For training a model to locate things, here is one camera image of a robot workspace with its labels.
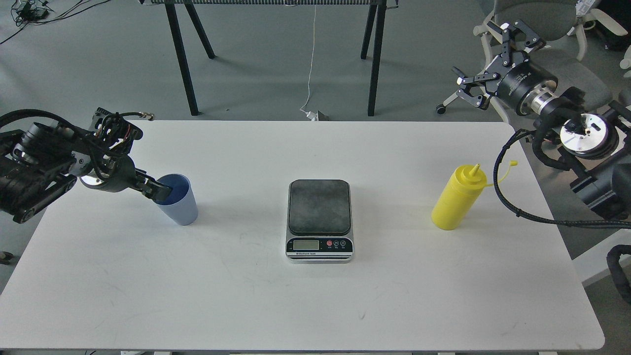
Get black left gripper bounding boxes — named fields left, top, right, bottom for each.
left=79, top=156, right=172, bottom=199

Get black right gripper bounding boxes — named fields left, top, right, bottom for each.
left=452, top=20, right=559, bottom=115

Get blue ribbed plastic cup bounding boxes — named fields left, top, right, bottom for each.
left=155, top=174, right=198, bottom=225

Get yellow squeeze bottle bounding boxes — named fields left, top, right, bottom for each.
left=431, top=164, right=493, bottom=231

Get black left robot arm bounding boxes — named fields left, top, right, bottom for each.
left=0, top=108, right=174, bottom=224

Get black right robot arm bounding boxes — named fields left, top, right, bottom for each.
left=436, top=19, right=630, bottom=231

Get digital kitchen scale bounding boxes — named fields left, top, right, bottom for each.
left=284, top=179, right=355, bottom=263

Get grey office chair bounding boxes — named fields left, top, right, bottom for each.
left=436, top=0, right=629, bottom=129

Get black metal table legs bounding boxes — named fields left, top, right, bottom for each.
left=138, top=0, right=397, bottom=118

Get white power plug adapter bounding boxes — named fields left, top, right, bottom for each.
left=306, top=111, right=330, bottom=121

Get white hanging cable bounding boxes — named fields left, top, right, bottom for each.
left=300, top=0, right=317, bottom=115

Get black floor cables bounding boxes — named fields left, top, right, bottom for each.
left=0, top=0, right=111, bottom=46

